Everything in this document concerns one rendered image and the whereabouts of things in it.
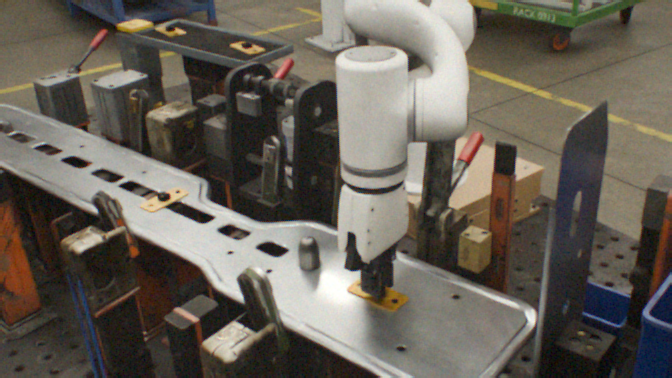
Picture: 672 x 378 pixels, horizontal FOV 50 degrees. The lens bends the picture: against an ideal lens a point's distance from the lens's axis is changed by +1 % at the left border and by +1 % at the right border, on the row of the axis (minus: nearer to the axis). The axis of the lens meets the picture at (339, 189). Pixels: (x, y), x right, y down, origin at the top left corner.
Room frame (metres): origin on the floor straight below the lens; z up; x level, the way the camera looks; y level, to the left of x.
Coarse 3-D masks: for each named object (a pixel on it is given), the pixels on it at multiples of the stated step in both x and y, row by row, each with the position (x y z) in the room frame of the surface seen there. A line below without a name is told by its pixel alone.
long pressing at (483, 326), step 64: (64, 128) 1.46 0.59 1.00; (64, 192) 1.17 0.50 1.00; (128, 192) 1.15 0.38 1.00; (192, 192) 1.14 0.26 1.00; (192, 256) 0.94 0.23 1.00; (256, 256) 0.92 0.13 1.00; (320, 256) 0.91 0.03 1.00; (320, 320) 0.76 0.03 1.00; (384, 320) 0.75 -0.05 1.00; (448, 320) 0.75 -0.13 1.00; (512, 320) 0.74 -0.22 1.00
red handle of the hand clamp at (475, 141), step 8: (472, 136) 1.00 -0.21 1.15; (480, 136) 1.00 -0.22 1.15; (472, 144) 0.99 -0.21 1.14; (480, 144) 0.99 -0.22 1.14; (464, 152) 0.98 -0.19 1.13; (472, 152) 0.98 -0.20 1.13; (456, 160) 0.98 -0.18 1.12; (464, 160) 0.97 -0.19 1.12; (472, 160) 0.98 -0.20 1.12; (456, 168) 0.96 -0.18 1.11; (464, 168) 0.96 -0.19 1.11; (456, 176) 0.95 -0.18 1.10; (456, 184) 0.95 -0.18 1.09; (432, 208) 0.92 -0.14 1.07; (432, 216) 0.90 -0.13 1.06
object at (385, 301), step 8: (360, 280) 0.84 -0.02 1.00; (352, 288) 0.82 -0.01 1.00; (360, 288) 0.82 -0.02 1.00; (384, 288) 0.81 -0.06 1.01; (360, 296) 0.80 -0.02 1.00; (368, 296) 0.80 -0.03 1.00; (384, 296) 0.80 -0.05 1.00; (392, 296) 0.80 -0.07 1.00; (400, 296) 0.80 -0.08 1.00; (376, 304) 0.79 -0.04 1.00; (384, 304) 0.78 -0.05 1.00; (392, 304) 0.78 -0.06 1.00; (400, 304) 0.78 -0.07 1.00
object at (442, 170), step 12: (432, 144) 0.93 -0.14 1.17; (444, 144) 0.91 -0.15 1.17; (432, 156) 0.93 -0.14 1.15; (444, 156) 0.91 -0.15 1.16; (432, 168) 0.93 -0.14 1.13; (444, 168) 0.91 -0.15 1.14; (432, 180) 0.92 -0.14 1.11; (444, 180) 0.90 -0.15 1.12; (432, 192) 0.92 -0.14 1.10; (444, 192) 0.90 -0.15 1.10; (444, 204) 0.90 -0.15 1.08; (420, 216) 0.92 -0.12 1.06
